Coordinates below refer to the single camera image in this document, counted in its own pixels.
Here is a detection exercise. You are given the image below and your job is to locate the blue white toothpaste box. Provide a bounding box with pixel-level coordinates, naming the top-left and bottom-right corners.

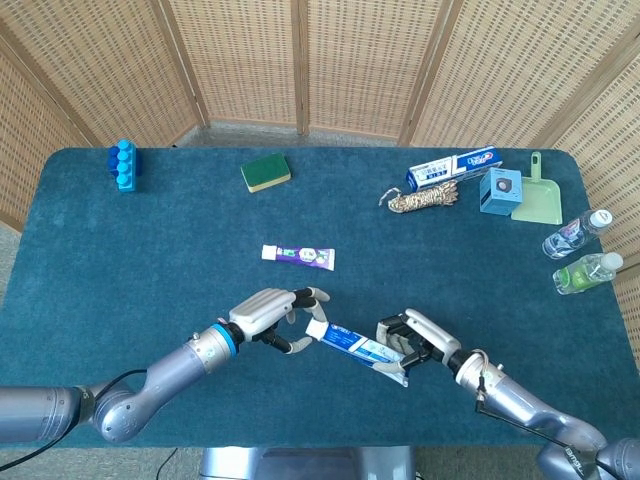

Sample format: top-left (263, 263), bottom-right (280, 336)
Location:
top-left (405, 145), bottom-right (504, 193)

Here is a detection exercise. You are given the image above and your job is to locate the dark teal table mat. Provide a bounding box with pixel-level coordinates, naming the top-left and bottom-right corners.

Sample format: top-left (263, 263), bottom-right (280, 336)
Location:
top-left (0, 146), bottom-right (640, 450)

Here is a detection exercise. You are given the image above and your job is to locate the purple toothpaste tube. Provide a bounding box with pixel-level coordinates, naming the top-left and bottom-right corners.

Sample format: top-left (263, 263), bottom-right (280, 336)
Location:
top-left (260, 243), bottom-right (337, 273)

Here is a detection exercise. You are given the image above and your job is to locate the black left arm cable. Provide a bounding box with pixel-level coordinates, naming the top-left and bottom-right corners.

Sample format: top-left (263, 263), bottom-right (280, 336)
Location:
top-left (0, 368), bottom-right (150, 472)

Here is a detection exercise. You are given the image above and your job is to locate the light green dustpan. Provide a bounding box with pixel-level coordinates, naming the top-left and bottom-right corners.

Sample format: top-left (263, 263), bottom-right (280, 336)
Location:
top-left (510, 151), bottom-right (564, 224)

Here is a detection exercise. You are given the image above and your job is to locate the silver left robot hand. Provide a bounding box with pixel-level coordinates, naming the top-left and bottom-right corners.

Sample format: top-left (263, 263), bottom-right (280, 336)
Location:
top-left (228, 286), bottom-right (332, 355)

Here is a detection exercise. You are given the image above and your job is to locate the blue white toothpaste tube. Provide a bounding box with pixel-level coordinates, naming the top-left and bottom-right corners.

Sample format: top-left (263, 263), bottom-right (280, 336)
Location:
top-left (304, 319), bottom-right (410, 388)

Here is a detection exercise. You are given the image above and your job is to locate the green yellow sponge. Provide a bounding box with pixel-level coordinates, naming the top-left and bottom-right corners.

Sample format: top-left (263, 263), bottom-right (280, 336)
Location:
top-left (239, 152), bottom-right (294, 195)

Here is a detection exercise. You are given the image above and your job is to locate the blue toy building block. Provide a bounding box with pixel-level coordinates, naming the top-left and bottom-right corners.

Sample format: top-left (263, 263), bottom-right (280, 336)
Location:
top-left (107, 139), bottom-right (143, 193)

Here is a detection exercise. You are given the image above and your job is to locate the beige rope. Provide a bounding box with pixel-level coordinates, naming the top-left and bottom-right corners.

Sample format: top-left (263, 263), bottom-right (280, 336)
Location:
top-left (378, 179), bottom-right (461, 215)

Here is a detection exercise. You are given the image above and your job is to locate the green label drink bottle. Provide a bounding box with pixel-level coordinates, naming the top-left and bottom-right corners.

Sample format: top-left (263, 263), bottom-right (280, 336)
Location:
top-left (551, 251), bottom-right (625, 296)

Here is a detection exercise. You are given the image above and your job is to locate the black floor cable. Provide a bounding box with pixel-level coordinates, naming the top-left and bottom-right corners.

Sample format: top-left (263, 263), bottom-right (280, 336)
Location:
top-left (157, 447), bottom-right (179, 480)

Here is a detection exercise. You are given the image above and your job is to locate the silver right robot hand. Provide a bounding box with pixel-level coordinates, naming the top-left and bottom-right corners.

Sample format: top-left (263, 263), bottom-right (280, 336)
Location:
top-left (369, 307), bottom-right (462, 377)

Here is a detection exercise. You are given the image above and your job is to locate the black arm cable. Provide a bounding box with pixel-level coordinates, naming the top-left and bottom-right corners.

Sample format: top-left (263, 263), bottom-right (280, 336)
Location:
top-left (0, 368), bottom-right (150, 472)
top-left (473, 375), bottom-right (604, 480)

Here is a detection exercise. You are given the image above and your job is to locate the light blue speaker box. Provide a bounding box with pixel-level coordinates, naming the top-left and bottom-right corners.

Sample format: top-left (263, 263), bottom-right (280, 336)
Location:
top-left (479, 166), bottom-right (525, 217)

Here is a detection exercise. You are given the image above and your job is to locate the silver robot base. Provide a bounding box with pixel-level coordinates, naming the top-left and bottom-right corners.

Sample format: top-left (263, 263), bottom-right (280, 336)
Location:
top-left (199, 446), bottom-right (417, 480)

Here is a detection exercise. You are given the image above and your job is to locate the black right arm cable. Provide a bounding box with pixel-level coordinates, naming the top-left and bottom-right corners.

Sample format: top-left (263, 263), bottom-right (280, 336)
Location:
top-left (473, 375), bottom-right (604, 480)

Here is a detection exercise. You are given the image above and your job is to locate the woven bamboo folding screen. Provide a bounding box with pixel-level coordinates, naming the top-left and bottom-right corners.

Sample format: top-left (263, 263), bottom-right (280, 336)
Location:
top-left (0, 0), bottom-right (640, 374)

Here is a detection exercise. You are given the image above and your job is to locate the clear water bottle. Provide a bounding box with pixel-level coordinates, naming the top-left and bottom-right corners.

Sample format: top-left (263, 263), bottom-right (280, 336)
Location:
top-left (541, 208), bottom-right (614, 260)

